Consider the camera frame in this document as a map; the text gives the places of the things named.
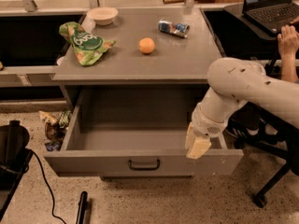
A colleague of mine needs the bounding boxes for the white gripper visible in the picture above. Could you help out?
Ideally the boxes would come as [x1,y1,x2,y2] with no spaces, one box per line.
[185,104,227,160]

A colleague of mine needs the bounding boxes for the grey top drawer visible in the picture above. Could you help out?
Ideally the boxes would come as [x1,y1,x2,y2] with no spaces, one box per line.
[45,87,243,178]

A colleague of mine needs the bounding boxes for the person's forearm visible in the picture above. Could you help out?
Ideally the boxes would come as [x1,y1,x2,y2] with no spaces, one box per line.
[281,54,298,83]

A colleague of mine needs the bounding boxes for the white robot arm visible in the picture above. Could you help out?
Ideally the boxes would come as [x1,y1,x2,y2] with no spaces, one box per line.
[185,58,299,160]

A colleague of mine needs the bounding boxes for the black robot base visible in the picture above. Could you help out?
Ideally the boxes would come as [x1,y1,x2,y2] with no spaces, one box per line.
[0,120,29,220]

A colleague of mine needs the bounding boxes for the grey drawer cabinet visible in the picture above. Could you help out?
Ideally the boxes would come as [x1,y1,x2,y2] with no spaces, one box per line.
[53,8,221,108]

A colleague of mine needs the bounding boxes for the person's hand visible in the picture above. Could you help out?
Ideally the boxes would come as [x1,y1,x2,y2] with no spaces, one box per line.
[278,25,299,59]

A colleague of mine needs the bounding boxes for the person's black shoe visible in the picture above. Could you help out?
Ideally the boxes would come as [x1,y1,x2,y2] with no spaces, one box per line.
[225,120,258,139]

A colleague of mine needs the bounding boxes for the person's leg dark trousers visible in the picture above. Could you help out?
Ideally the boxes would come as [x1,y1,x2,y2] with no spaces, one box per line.
[231,103,260,131]

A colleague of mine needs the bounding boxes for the black office chair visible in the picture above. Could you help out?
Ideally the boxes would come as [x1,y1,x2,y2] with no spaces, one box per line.
[235,108,299,208]

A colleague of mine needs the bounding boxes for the orange fruit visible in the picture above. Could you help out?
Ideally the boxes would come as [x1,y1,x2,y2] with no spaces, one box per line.
[138,37,155,54]

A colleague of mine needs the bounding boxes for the crushed blue soda can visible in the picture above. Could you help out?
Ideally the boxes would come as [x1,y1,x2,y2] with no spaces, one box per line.
[158,20,190,38]

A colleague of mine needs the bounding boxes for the black rod on floor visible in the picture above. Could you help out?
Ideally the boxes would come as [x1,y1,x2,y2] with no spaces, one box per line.
[76,191,88,224]

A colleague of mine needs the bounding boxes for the pile of snack bags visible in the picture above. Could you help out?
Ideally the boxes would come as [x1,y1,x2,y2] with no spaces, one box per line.
[39,110,72,151]

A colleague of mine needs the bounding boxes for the green chip bag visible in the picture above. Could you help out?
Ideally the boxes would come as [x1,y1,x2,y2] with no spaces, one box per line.
[59,21,116,66]

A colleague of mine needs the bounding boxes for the wooden stick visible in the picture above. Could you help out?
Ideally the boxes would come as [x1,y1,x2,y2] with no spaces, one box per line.
[163,0,185,4]

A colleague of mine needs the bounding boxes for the black laptop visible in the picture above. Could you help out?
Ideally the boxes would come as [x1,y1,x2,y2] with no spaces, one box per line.
[242,0,299,35]

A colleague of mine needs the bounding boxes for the white bowl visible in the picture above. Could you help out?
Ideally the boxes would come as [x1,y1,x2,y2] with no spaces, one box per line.
[87,7,119,25]

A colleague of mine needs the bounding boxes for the black cable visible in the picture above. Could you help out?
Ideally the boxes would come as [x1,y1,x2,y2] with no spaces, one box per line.
[30,149,68,224]

